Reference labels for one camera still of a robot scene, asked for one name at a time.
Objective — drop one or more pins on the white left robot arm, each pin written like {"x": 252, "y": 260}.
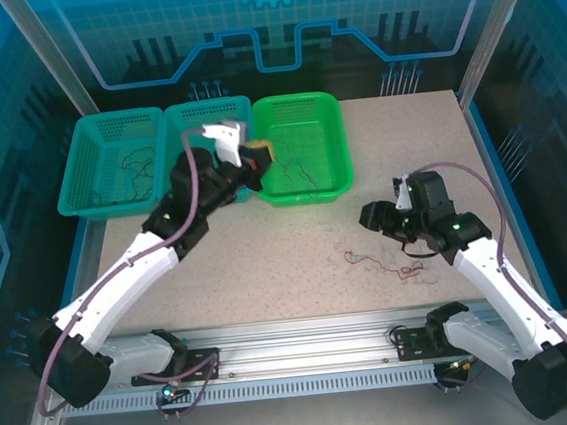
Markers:
{"x": 119, "y": 283}

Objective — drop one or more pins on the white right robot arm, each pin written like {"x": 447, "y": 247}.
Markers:
{"x": 485, "y": 268}

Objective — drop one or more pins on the green plastic basket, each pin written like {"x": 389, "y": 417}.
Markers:
{"x": 315, "y": 129}

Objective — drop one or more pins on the teal plastic basket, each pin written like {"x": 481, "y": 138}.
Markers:
{"x": 179, "y": 119}
{"x": 102, "y": 159}

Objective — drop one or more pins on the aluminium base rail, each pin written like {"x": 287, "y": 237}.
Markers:
{"x": 301, "y": 339}

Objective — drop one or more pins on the aluminium frame post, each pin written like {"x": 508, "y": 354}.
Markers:
{"x": 47, "y": 54}
{"x": 495, "y": 16}

